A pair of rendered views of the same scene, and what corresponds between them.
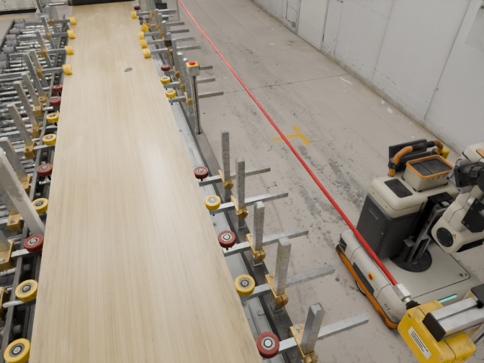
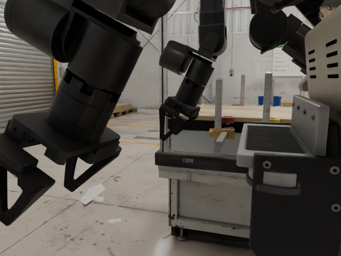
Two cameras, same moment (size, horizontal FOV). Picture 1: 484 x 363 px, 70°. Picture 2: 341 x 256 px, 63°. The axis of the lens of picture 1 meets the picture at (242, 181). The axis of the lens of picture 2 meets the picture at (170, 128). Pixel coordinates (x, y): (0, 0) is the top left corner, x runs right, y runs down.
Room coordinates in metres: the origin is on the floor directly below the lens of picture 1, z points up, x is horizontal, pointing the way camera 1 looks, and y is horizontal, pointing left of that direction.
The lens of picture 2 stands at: (1.22, -1.63, 1.13)
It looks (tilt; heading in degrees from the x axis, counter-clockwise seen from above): 10 degrees down; 125
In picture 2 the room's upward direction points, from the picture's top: straight up
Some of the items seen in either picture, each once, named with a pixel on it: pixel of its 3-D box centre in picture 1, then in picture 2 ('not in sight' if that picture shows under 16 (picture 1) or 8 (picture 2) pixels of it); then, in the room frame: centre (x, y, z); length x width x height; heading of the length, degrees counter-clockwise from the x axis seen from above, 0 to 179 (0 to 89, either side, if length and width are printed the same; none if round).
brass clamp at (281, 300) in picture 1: (276, 289); not in sight; (0.81, -0.14, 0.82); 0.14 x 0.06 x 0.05; 19
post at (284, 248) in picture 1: (280, 279); (266, 118); (0.79, -0.15, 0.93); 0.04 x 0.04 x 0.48; 19
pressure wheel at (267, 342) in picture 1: (267, 349); (227, 125); (0.54, -0.09, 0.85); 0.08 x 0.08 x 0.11
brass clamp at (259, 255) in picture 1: (255, 246); not in sight; (1.04, -0.06, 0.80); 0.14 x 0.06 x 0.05; 19
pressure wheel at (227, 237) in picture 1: (227, 244); not in sight; (1.02, 0.07, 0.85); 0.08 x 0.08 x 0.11
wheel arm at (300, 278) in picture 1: (288, 282); not in sight; (0.84, -0.20, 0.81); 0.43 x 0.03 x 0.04; 109
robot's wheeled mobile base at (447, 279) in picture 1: (402, 264); not in sight; (1.40, -1.08, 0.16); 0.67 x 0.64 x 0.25; 19
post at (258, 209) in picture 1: (257, 240); not in sight; (1.02, -0.07, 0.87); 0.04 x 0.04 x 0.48; 19
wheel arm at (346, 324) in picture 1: (315, 335); (224, 135); (0.61, -0.28, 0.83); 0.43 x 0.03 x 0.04; 109
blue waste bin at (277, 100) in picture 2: not in sight; (269, 110); (-0.71, 5.27, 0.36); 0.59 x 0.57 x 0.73; 109
